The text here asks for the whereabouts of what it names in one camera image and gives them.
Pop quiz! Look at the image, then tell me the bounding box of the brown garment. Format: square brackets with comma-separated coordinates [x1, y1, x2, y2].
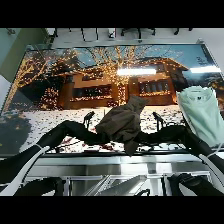
[94, 94, 148, 157]

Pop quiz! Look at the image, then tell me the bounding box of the black office chair base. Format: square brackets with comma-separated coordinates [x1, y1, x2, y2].
[120, 27, 157, 40]

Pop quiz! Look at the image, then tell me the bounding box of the pale green T-shirt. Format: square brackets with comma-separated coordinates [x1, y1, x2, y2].
[176, 85, 224, 150]

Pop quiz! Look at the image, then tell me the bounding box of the silver frame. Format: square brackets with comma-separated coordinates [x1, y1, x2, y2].
[0, 152, 224, 197]

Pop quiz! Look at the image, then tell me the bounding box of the black cable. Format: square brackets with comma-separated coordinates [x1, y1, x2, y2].
[134, 188, 151, 197]

